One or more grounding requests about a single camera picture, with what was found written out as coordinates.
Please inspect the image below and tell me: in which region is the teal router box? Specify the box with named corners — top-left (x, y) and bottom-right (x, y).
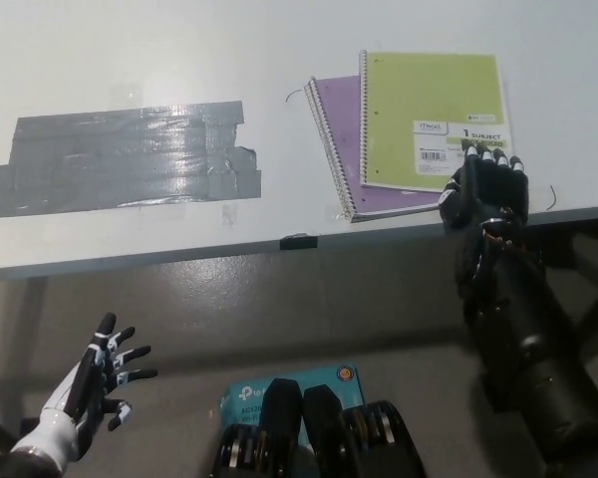
top-left (217, 365), bottom-right (368, 444)

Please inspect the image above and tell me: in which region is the purple spiral notebook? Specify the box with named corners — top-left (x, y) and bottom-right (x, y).
top-left (302, 74), bottom-right (448, 224)

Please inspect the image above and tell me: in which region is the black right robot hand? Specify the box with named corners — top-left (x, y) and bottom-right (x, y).
top-left (438, 148), bottom-right (532, 235)

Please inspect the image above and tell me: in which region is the grey duct tape patch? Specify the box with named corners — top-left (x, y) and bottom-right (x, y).
top-left (0, 100), bottom-right (263, 220)

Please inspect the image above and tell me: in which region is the small black tape strip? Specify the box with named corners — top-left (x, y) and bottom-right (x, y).
top-left (280, 233), bottom-right (319, 250)

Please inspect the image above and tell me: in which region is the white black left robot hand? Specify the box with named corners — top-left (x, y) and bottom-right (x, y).
top-left (7, 312), bottom-right (159, 474)

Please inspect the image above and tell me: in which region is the green spiral notebook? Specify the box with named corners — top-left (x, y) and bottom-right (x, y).
top-left (357, 49), bottom-right (513, 193)

